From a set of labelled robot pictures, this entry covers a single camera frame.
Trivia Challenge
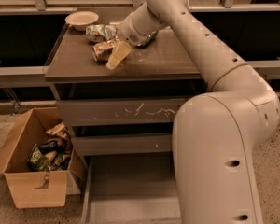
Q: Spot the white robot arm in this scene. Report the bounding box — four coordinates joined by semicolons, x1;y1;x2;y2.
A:
119;0;280;224

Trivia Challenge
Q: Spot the green snack bag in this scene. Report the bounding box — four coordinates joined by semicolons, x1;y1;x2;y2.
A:
27;145;63;172

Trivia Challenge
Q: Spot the grey middle drawer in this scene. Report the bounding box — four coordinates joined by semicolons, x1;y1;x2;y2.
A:
72;133;172;156

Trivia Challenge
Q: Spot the cardboard box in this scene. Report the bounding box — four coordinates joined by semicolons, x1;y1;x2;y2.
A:
0;107;87;208

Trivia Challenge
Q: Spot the grey top drawer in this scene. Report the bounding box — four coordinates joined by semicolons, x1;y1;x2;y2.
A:
56;98;186;127

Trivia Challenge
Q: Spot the green white crushed can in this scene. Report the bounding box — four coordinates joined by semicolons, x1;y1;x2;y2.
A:
86;24;117;43

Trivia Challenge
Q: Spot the dark bottle in box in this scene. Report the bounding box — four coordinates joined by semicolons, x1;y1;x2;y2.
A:
38;140;58;155

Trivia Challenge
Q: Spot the orange crushed can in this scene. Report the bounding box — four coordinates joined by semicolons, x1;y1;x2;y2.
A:
92;38;119;63

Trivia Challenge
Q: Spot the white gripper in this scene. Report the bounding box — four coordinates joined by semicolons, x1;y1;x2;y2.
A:
106;16;148;70

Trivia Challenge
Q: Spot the beige paper bowl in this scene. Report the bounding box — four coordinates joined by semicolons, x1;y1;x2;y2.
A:
65;11;99;32

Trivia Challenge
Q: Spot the grey open bottom drawer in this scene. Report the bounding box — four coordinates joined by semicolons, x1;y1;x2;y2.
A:
81;152;181;224

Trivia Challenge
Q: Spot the tan snack wrapper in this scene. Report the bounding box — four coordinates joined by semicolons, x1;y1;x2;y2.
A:
46;122;71;141

